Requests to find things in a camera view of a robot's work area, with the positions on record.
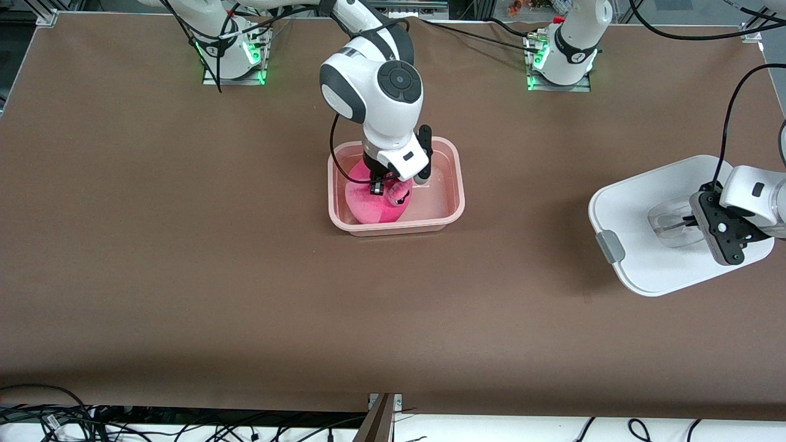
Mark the aluminium frame corner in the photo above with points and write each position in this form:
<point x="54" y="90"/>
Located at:
<point x="752" y="31"/>
<point x="46" y="18"/>

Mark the grey lid latch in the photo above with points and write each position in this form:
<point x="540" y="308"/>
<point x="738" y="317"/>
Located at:
<point x="611" y="247"/>

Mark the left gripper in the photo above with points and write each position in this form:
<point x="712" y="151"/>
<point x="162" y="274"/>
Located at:
<point x="692" y="221"/>

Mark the white box lid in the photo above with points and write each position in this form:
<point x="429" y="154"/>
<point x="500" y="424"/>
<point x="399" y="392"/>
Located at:
<point x="638" y="209"/>

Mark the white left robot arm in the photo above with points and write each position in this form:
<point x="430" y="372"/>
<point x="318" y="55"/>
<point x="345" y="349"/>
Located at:
<point x="574" y="43"/>

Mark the metal background device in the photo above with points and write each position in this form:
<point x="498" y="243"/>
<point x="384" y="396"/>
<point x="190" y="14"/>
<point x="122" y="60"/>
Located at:
<point x="417" y="6"/>

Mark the pink plastic storage box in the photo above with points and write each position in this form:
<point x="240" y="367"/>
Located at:
<point x="442" y="202"/>

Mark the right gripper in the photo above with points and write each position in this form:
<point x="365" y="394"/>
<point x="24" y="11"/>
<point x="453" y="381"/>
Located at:
<point x="372" y="170"/>

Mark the pink round plush toy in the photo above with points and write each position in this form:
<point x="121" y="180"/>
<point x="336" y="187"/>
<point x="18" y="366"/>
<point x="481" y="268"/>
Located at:
<point x="368" y="205"/>

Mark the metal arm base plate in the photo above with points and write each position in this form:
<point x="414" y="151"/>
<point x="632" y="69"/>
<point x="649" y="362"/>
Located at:
<point x="559" y="88"/>
<point x="233" y="81"/>

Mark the small metal bracket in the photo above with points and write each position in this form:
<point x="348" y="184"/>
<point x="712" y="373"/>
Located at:
<point x="398" y="400"/>

